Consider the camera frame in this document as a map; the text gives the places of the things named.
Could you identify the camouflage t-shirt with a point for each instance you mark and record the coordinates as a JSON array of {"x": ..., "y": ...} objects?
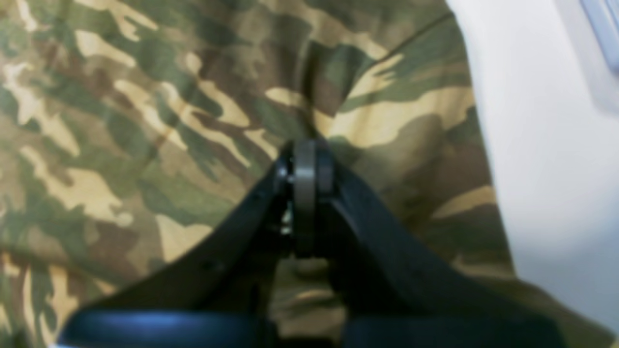
[{"x": 131, "y": 128}]

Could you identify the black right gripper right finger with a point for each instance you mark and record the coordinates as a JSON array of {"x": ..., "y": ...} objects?
[{"x": 399, "y": 293}]

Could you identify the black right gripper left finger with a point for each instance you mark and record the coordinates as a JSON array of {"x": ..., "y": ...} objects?
[{"x": 217, "y": 294}]

